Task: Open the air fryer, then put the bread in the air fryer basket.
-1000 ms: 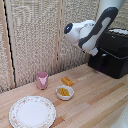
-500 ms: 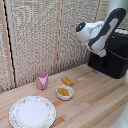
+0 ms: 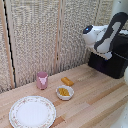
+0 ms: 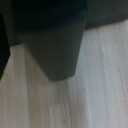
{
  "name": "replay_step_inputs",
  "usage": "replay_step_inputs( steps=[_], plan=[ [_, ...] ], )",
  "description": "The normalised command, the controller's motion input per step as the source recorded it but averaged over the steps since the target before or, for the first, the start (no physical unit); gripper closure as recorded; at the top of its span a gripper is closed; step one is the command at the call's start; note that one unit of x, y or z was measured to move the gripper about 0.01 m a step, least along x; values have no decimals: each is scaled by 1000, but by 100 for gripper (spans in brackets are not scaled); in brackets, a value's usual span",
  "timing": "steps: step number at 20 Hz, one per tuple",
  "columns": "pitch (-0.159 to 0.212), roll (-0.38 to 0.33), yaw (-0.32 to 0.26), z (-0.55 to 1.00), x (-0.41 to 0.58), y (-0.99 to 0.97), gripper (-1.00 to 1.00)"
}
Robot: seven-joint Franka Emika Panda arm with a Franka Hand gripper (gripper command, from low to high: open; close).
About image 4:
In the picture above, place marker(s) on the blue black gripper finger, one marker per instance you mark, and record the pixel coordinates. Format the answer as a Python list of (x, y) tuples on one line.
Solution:
[(2, 50)]

